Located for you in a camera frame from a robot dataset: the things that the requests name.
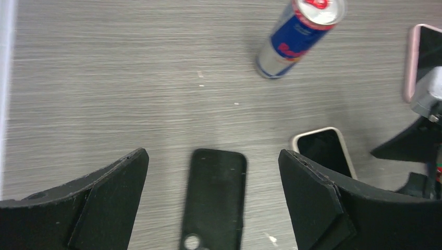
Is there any phone in pink case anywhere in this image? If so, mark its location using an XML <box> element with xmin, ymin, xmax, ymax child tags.
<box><xmin>403</xmin><ymin>23</ymin><xmax>441</xmax><ymax>103</ymax></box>

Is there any Red Bull can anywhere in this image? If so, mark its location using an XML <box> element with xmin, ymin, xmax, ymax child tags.
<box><xmin>255</xmin><ymin>0</ymin><xmax>347</xmax><ymax>79</ymax></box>

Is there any black phone case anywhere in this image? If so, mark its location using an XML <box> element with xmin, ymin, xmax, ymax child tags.
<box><xmin>179</xmin><ymin>148</ymin><xmax>247</xmax><ymax>249</ymax></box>

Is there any phone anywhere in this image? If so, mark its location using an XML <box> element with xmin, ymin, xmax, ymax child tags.
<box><xmin>403</xmin><ymin>23</ymin><xmax>441</xmax><ymax>103</ymax></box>
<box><xmin>289</xmin><ymin>127</ymin><xmax>357</xmax><ymax>180</ymax></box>

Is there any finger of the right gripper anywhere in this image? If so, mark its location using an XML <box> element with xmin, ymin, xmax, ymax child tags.
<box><xmin>371</xmin><ymin>117</ymin><xmax>441</xmax><ymax>164</ymax></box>
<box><xmin>395</xmin><ymin>172</ymin><xmax>432</xmax><ymax>199</ymax></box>

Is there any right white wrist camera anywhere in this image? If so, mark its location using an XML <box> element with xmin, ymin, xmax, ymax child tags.
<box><xmin>410</xmin><ymin>66</ymin><xmax>441</xmax><ymax>122</ymax></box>

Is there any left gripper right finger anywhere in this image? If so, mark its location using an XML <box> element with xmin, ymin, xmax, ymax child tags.
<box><xmin>278</xmin><ymin>149</ymin><xmax>441</xmax><ymax>249</ymax></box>

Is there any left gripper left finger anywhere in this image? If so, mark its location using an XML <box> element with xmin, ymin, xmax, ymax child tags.
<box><xmin>1</xmin><ymin>148</ymin><xmax>149</xmax><ymax>249</ymax></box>

